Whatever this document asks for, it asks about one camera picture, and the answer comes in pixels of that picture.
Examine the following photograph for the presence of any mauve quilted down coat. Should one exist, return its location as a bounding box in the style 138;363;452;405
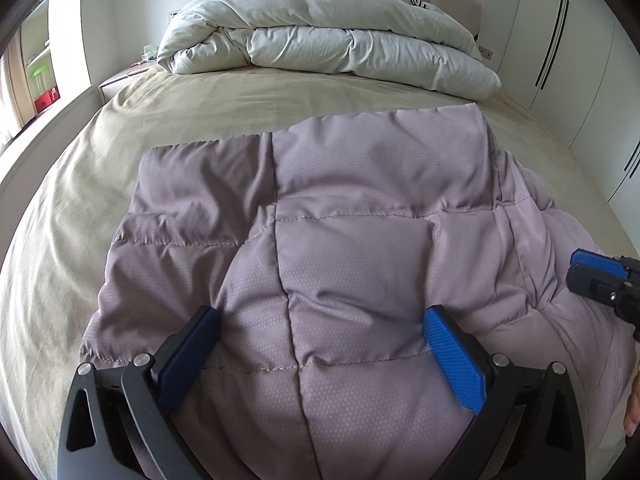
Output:
80;104;636;479

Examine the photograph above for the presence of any person's right hand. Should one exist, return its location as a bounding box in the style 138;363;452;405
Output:
623;373;640;438

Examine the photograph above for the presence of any beige bed sheet mattress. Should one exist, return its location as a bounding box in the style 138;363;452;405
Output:
1;68;615;479

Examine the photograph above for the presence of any red box on shelf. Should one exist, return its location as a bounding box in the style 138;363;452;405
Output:
34;84;60;114

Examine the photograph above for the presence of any white bedside table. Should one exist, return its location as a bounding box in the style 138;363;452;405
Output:
98;61;155;104

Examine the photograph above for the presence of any beige curtain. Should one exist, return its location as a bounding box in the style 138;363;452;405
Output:
1;29;36;151

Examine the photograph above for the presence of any white folded duvet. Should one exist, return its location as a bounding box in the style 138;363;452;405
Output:
157;0;502;101

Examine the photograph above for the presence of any tissue box on nightstand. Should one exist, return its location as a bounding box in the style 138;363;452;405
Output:
141;44;157;62

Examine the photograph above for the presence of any white wardrobe with black handles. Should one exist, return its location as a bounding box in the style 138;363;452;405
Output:
497;0;640;206

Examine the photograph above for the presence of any white wall shelf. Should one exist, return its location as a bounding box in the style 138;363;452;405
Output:
21;0;58;102

